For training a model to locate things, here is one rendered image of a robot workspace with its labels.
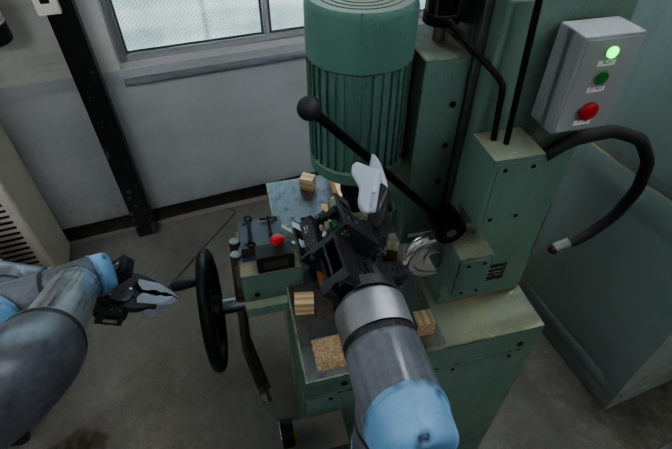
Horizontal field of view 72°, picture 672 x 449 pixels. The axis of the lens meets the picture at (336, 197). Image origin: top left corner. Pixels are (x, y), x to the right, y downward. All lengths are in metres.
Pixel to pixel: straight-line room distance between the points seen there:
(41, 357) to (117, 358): 1.62
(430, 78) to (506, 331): 0.64
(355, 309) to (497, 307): 0.78
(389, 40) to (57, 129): 1.80
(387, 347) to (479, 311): 0.77
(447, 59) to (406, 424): 0.54
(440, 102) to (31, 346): 0.64
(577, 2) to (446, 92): 0.22
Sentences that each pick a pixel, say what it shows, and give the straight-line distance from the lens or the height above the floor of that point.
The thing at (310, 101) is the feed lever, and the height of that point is 1.42.
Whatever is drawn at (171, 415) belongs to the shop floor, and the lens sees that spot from 1.98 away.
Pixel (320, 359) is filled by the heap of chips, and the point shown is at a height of 0.91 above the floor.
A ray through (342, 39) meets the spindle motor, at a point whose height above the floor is 1.47.
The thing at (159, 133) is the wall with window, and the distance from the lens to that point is 2.29.
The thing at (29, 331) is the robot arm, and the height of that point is 1.33.
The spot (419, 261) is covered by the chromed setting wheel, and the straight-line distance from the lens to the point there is 0.96.
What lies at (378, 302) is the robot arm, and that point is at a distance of 0.45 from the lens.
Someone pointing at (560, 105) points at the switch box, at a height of 1.37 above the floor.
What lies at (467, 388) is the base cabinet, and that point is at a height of 0.56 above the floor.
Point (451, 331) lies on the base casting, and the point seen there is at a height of 0.80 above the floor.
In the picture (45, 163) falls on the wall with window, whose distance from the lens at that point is 2.40.
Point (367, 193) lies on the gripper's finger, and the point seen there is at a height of 1.37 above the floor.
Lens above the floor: 1.74
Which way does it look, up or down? 42 degrees down
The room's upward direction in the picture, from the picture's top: straight up
